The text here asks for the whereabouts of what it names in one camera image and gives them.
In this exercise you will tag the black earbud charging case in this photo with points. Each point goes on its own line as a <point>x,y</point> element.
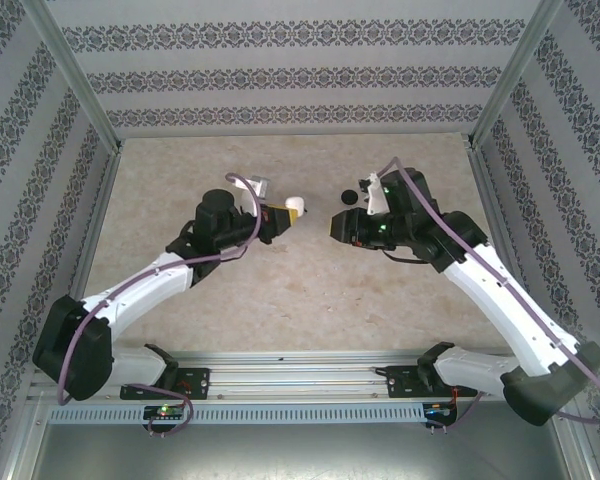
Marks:
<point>349,196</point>

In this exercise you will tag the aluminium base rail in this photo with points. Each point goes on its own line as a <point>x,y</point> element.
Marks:
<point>300,377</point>

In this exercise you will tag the right circuit board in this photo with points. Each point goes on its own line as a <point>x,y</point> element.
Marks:
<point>437,411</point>

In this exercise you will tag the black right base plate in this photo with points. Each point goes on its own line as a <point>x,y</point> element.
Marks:
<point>405,382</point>

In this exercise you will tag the circuit board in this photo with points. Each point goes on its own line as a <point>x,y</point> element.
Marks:
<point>437,411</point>
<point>165,411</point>

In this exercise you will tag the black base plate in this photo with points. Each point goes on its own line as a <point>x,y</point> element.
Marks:
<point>405,382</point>
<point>200,382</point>

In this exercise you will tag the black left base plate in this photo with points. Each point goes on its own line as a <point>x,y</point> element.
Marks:
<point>200,382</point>

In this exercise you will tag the grey metal sheet panel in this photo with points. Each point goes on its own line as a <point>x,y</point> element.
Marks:
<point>300,450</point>

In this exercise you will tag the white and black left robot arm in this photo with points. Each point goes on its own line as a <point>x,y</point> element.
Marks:
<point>130,285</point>

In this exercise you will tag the aluminium frame post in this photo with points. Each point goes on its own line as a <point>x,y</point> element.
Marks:
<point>70,65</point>
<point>520,65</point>

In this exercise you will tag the aluminium side rail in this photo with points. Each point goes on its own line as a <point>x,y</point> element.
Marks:
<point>505,250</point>
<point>92,250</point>

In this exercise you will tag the left circuit board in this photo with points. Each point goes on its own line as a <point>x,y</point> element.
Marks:
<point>165,411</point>

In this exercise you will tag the white earbud charging case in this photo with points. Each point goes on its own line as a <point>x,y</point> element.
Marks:
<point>296,202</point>

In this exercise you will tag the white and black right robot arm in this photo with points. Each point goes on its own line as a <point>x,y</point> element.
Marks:
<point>505,300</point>

